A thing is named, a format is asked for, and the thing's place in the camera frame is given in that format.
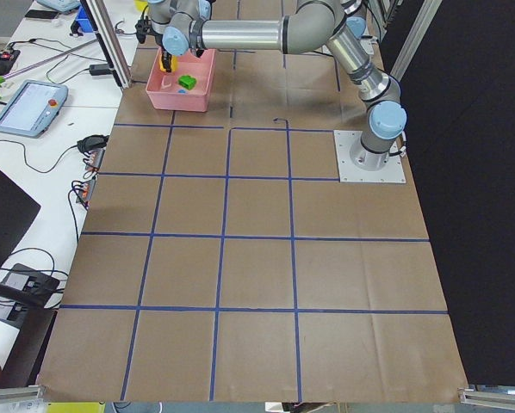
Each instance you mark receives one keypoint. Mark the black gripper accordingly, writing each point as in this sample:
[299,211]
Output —
[166,59]

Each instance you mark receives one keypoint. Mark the green toy block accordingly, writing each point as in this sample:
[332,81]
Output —
[187,82]

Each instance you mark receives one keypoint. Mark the yellow toy block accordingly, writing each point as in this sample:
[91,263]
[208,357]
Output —
[167,63]

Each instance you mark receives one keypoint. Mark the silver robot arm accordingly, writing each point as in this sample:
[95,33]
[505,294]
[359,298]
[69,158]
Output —
[182,26]

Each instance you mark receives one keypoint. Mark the pink plastic box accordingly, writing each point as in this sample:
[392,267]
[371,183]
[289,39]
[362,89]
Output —
[162,87]

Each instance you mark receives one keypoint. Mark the teach pendant tablet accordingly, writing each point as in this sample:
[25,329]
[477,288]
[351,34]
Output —
[32,108]

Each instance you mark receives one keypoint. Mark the brown paper table cover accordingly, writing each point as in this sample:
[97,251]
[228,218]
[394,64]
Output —
[223,260]

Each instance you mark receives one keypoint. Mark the aluminium frame post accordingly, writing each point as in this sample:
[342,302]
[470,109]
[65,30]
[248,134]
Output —
[103,29]

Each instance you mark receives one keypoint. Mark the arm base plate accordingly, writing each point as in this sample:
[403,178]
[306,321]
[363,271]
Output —
[357,165]

